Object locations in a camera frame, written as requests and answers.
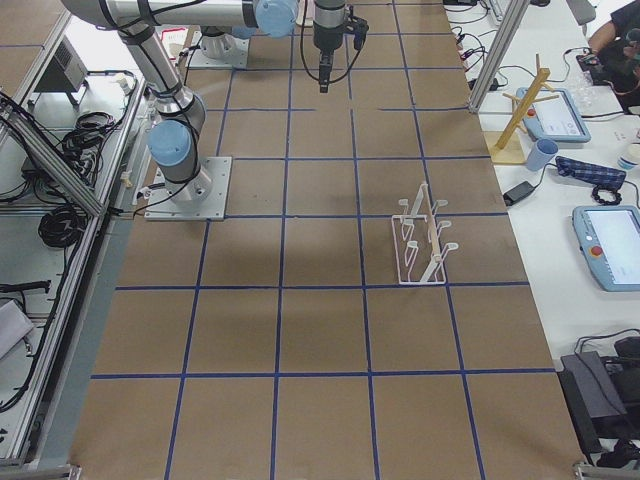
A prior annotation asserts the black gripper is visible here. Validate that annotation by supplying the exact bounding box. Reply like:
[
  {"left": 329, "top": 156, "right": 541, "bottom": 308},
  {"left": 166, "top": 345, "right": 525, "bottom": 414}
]
[{"left": 313, "top": 29, "right": 346, "bottom": 93}]

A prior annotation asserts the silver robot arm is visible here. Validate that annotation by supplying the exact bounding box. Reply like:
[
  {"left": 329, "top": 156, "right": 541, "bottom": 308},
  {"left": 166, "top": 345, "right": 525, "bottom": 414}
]
[
  {"left": 63, "top": 1, "right": 267, "bottom": 201},
  {"left": 195, "top": 1, "right": 368, "bottom": 93}
]

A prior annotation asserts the blue cup on desk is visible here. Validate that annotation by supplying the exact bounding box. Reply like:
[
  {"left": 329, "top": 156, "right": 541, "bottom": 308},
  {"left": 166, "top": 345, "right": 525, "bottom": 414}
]
[{"left": 525, "top": 138, "right": 558, "bottom": 171}]

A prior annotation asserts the wooden mug tree stand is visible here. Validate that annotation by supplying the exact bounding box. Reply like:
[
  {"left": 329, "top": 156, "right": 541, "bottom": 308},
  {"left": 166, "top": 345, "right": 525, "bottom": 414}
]
[{"left": 485, "top": 55, "right": 559, "bottom": 165}]

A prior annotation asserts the blue teach pendant far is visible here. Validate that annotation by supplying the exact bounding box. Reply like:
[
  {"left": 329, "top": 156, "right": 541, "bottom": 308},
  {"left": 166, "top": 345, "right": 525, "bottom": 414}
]
[{"left": 523, "top": 88, "right": 591, "bottom": 143}]

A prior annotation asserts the blue teach pendant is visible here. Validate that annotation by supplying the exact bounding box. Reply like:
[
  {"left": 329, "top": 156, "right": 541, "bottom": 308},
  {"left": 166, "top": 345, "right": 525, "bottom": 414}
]
[
  {"left": 523, "top": 88, "right": 591, "bottom": 143},
  {"left": 572, "top": 205, "right": 639, "bottom": 292}
]

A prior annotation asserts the black power adapter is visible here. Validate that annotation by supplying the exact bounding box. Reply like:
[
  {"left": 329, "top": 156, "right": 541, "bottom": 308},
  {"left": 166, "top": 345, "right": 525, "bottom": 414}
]
[{"left": 502, "top": 181, "right": 536, "bottom": 207}]

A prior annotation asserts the person in black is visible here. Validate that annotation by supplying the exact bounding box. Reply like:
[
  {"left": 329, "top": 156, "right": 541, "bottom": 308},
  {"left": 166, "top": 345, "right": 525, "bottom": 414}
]
[{"left": 588, "top": 1, "right": 639, "bottom": 112}]

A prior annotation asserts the plaid fabric pouch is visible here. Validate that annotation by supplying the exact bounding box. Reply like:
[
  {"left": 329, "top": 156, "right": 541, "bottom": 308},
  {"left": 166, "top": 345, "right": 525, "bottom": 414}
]
[{"left": 555, "top": 156, "right": 626, "bottom": 191}]

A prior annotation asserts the blue teach pendant near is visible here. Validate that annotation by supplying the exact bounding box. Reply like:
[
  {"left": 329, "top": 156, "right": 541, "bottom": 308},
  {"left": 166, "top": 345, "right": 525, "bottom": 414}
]
[{"left": 572, "top": 205, "right": 639, "bottom": 292}]

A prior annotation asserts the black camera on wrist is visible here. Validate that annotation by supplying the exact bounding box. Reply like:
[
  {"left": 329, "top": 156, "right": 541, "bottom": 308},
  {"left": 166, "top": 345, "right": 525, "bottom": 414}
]
[{"left": 346, "top": 15, "right": 369, "bottom": 52}]

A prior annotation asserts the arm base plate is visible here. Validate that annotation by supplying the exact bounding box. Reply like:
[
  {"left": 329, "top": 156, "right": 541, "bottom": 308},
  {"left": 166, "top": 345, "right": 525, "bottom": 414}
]
[
  {"left": 187, "top": 34, "right": 250, "bottom": 70},
  {"left": 144, "top": 157, "right": 232, "bottom": 221}
]

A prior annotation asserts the white wire cup rack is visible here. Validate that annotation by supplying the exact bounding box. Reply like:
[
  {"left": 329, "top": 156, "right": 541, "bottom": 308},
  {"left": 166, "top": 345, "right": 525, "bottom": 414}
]
[{"left": 391, "top": 182, "right": 459, "bottom": 286}]

